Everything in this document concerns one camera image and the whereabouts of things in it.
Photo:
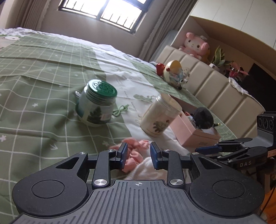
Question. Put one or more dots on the pink cardboard box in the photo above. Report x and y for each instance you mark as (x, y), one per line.
(190, 137)

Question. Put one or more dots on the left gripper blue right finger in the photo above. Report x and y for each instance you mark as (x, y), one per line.
(170, 161)

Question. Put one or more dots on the white jar with flower label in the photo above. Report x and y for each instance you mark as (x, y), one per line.
(160, 115)

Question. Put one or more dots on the beige padded headboard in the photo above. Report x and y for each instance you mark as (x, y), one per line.
(238, 111)

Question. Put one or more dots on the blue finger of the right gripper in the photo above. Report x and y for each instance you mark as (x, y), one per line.
(238, 141)
(209, 149)

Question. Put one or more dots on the barred window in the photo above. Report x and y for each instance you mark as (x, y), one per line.
(123, 14)

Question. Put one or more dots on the pink sock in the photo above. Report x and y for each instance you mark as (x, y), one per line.
(134, 153)

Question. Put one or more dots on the round cartoon toy ball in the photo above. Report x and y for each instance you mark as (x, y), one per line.
(173, 73)

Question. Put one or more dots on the beige curtain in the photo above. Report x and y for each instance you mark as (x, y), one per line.
(171, 18)
(24, 14)

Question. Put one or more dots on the beige curtain right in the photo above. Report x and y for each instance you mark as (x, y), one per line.
(171, 18)

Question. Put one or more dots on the potted green plant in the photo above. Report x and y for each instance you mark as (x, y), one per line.
(218, 59)

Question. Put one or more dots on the green patterned bedspread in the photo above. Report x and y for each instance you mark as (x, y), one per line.
(40, 73)

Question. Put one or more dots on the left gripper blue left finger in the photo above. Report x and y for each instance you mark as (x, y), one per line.
(105, 162)

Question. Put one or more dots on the beige curtain left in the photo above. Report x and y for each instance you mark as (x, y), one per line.
(24, 14)

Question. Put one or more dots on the red leafed plant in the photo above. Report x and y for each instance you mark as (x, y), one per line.
(236, 72)

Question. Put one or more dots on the green lidded glass jar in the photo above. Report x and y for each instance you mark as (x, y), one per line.
(96, 103)

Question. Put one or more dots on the pink plush bunny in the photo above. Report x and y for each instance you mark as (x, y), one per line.
(195, 46)

